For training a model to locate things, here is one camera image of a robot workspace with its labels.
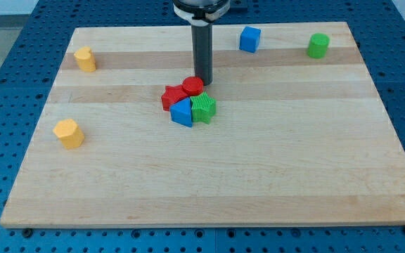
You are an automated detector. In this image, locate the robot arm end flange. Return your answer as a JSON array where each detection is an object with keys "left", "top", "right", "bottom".
[{"left": 172, "top": 0, "right": 231, "bottom": 27}]

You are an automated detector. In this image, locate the red circle block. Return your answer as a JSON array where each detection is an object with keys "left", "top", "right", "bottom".
[{"left": 182, "top": 77, "right": 204, "bottom": 96}]

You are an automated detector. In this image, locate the yellow heart block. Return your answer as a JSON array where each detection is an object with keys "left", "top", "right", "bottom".
[{"left": 74, "top": 46, "right": 96, "bottom": 72}]

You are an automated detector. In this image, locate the green star block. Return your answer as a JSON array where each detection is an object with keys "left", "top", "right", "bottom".
[{"left": 191, "top": 91, "right": 217, "bottom": 124}]

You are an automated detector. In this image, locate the blue triangle block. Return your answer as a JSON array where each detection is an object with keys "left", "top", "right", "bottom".
[{"left": 169, "top": 98, "right": 193, "bottom": 127}]

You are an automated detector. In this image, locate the red star block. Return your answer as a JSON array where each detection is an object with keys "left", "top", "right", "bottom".
[{"left": 161, "top": 85, "right": 188, "bottom": 111}]

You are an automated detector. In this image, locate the wooden board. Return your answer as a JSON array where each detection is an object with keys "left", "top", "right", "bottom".
[{"left": 0, "top": 22, "right": 405, "bottom": 228}]

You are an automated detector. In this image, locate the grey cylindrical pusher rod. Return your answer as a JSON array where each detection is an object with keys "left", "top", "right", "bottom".
[{"left": 191, "top": 24, "right": 213, "bottom": 86}]

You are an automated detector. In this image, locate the blue cube block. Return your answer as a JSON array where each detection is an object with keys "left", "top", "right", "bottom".
[{"left": 239, "top": 26, "right": 262, "bottom": 53}]

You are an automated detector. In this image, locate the yellow hexagon block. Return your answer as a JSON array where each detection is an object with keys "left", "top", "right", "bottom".
[{"left": 53, "top": 119, "right": 84, "bottom": 149}]

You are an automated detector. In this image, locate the green cylinder block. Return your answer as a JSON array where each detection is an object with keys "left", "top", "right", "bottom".
[{"left": 307, "top": 33, "right": 330, "bottom": 59}]

